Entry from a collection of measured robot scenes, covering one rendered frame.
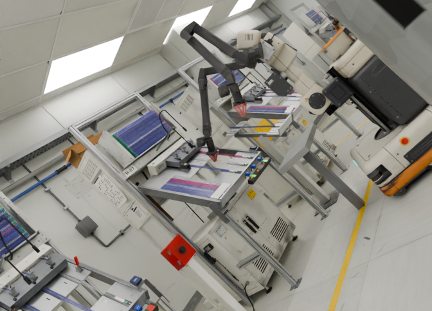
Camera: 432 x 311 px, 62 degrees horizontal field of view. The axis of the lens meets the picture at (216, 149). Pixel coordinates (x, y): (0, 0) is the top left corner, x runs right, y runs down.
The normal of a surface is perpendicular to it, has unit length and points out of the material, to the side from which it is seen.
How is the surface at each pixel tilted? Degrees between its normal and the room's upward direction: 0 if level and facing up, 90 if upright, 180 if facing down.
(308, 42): 90
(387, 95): 90
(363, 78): 90
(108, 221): 90
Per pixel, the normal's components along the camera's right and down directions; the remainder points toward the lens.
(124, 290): -0.14, -0.88
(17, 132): 0.50, -0.55
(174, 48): -0.48, 0.47
